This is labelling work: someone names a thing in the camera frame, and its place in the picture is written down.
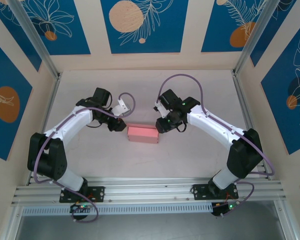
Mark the pink paper box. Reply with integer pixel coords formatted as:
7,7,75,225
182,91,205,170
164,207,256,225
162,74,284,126
126,125,161,145

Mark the blue panel with peach circle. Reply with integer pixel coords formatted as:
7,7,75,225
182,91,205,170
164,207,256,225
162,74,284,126
100,0,190,54

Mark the grey metal sheet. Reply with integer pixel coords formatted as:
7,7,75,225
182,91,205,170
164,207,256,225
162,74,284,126
14,214,291,240

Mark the aluminium side profile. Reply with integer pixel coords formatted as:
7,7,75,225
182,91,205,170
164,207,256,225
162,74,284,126
0,204,25,240
274,199,298,240

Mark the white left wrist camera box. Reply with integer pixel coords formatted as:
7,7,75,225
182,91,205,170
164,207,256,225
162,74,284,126
111,99,131,118

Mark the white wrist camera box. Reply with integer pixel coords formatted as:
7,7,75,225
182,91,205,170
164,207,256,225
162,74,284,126
111,99,131,118
152,98,170,118

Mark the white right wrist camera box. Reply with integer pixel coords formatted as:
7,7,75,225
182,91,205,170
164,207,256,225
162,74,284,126
152,98,170,118

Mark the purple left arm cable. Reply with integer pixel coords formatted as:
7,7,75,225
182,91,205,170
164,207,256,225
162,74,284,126
32,92,137,223

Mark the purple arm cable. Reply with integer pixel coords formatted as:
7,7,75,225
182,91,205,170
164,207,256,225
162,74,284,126
154,73,276,218
32,92,137,223

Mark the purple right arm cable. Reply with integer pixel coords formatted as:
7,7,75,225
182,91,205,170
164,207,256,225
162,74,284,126
154,73,276,218

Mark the aluminium table edge rail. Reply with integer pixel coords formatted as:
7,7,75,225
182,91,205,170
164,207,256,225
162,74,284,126
26,72,63,186
231,71,270,180

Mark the aluminium mounting rail frame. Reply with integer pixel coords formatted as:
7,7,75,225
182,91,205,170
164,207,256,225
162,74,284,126
11,176,287,206

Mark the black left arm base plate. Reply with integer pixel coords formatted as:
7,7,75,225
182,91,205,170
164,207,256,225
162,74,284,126
59,186,106,203

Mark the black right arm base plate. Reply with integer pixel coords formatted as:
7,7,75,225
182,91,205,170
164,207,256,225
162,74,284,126
191,183,240,201

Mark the blue floral wall panel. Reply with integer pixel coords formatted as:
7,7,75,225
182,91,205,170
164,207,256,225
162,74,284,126
0,34,33,161
249,0,299,68
201,0,269,53
21,0,91,56
261,27,300,156
0,0,43,73

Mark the grey slotted cable duct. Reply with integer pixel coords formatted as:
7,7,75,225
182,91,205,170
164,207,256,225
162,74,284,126
22,202,213,217

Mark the aluminium corner post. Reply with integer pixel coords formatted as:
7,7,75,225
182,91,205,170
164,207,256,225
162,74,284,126
7,0,62,80
233,0,289,76

